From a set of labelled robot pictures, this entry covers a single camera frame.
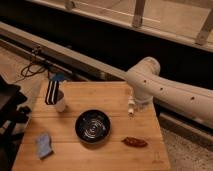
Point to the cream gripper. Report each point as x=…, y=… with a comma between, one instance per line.
x=141, y=105

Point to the dark ceramic bowl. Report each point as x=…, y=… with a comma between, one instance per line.
x=92, y=126

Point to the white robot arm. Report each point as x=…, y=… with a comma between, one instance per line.
x=190, y=100

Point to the white plastic bottle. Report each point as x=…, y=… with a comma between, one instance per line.
x=131, y=106

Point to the blue sponge cloth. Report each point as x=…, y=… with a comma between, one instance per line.
x=43, y=144

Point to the black chair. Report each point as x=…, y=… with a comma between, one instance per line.
x=10, y=115

